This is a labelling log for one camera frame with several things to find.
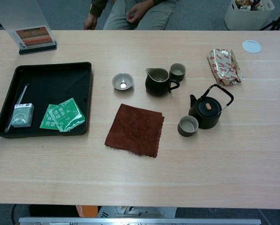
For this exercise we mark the gold red-print foil packet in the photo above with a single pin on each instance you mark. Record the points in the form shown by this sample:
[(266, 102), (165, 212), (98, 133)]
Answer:
[(225, 66)]

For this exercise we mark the clear plastic stirring rod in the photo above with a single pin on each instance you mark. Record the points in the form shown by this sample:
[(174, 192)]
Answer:
[(23, 93)]

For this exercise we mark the black ceramic pitcher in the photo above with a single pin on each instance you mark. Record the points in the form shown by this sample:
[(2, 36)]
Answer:
[(157, 88)]

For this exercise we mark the black tripod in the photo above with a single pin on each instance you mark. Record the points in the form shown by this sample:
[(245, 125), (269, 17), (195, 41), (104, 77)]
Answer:
[(274, 23)]

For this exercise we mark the black square plastic tray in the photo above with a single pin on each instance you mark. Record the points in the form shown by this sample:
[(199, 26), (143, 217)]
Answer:
[(60, 82)]

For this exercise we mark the grey scalloped tea bowl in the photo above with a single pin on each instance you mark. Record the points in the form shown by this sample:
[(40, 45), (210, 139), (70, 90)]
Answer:
[(122, 82)]

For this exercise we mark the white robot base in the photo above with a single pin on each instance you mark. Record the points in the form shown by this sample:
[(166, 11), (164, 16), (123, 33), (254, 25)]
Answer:
[(135, 211)]

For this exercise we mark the grey tissue pack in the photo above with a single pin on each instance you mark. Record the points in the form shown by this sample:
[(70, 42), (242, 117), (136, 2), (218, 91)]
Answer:
[(21, 116)]

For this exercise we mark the aluminium profile rail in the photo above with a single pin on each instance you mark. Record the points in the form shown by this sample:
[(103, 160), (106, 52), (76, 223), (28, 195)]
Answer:
[(140, 221)]

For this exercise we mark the brown folded cloth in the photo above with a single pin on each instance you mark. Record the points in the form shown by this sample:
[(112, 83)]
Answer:
[(135, 131)]

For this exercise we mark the green tea sachet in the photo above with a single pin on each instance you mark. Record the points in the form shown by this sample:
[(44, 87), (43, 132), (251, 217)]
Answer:
[(69, 114), (46, 120)]

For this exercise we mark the box with brown lid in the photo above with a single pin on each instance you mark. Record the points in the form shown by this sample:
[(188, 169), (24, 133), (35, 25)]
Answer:
[(34, 38)]

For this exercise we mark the white storage bin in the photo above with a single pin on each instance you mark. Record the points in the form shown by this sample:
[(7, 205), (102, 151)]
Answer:
[(245, 18)]

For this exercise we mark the seated person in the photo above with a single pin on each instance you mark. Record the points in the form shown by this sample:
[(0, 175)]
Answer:
[(140, 16)]

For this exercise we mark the dark green ceramic teacup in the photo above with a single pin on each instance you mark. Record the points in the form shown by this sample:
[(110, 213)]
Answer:
[(186, 131), (177, 76)]

